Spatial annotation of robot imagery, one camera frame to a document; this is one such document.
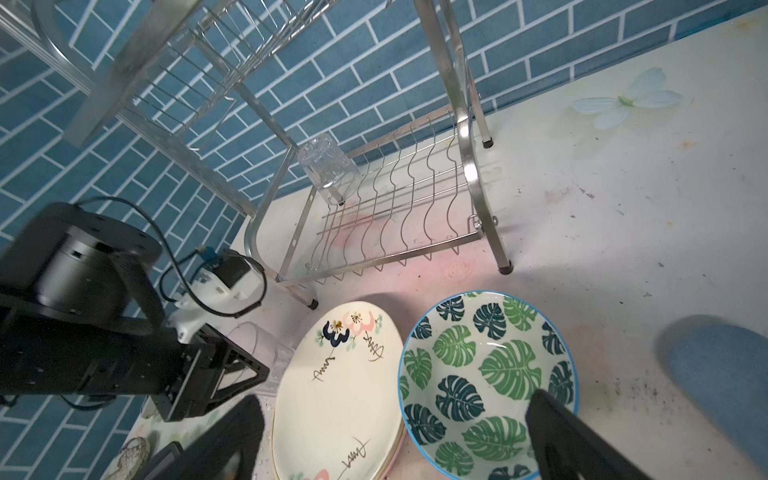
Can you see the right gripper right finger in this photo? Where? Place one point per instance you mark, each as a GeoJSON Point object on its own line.
{"type": "Point", "coordinates": [566, 448]}

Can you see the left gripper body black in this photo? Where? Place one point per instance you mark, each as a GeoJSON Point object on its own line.
{"type": "Point", "coordinates": [44, 357]}

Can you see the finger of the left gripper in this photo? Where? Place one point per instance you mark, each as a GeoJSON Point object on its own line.
{"type": "Point", "coordinates": [235, 372]}

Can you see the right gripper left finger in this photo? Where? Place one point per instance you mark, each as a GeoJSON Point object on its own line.
{"type": "Point", "coordinates": [228, 450]}

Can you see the clear glass cup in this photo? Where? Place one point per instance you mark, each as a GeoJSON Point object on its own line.
{"type": "Point", "coordinates": [267, 349]}
{"type": "Point", "coordinates": [333, 174]}

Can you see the white plate with painted design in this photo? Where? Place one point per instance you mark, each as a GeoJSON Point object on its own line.
{"type": "Point", "coordinates": [336, 413]}

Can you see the green leaf pattern bowl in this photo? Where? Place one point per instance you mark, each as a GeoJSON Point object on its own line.
{"type": "Point", "coordinates": [466, 377]}

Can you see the steel two-tier dish rack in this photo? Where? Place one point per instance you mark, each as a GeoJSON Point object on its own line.
{"type": "Point", "coordinates": [234, 92]}

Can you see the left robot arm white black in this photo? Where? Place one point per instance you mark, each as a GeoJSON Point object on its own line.
{"type": "Point", "coordinates": [79, 316]}

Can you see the black calculator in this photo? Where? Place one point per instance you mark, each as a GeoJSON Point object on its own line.
{"type": "Point", "coordinates": [160, 462]}

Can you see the white cloth rag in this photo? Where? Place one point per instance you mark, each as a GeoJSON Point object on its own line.
{"type": "Point", "coordinates": [130, 460]}

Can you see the blue grey cylinder object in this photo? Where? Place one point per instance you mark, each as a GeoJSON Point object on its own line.
{"type": "Point", "coordinates": [721, 368]}

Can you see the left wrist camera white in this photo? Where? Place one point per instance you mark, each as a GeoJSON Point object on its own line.
{"type": "Point", "coordinates": [229, 286]}

